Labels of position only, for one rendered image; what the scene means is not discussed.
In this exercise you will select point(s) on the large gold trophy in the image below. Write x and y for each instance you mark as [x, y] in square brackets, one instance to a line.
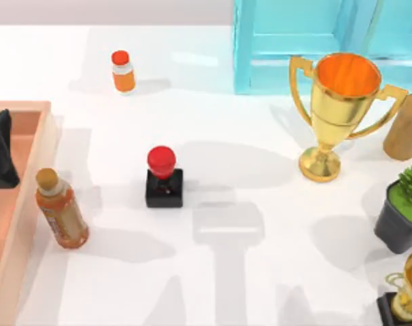
[343, 102]

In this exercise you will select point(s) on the small gold trophy black base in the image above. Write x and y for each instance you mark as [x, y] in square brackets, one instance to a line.
[408, 292]

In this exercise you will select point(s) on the tan wooden cylinder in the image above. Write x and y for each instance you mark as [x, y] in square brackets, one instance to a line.
[404, 130]

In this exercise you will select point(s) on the green plant in black pot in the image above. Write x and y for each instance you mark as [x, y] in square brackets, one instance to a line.
[401, 217]

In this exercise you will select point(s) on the tall orange bottle tan cap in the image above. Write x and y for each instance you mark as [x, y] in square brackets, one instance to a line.
[61, 212]

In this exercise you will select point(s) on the small orange bottle red cap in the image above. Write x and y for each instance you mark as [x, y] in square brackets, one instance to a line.
[123, 76]

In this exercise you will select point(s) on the shallow salmon-coloured box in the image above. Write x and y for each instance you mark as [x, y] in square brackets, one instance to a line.
[26, 176]

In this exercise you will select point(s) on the light blue rack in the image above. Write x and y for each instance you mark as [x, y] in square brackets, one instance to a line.
[294, 27]

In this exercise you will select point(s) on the red knob on black base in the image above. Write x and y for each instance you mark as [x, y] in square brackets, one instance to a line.
[163, 183]

